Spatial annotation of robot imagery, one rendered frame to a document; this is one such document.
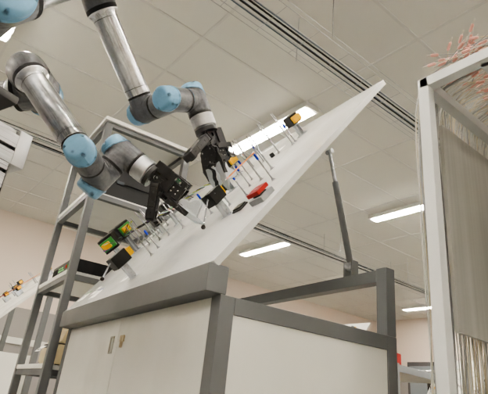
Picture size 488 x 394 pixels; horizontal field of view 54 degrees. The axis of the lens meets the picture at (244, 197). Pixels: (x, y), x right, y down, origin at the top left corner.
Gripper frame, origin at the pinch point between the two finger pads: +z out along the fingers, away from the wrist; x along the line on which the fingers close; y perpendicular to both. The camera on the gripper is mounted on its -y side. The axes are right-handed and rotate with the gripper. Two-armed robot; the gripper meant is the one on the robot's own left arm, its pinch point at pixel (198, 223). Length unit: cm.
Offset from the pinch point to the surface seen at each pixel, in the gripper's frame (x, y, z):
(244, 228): -19.1, 8.1, 12.2
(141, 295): -2.5, -25.5, 0.7
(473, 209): 0, 50, 57
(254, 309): -23.0, -4.9, 25.9
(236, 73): 284, 94, -94
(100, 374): 16, -59, 3
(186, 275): -20.7, -9.3, 8.4
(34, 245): 680, -290, -294
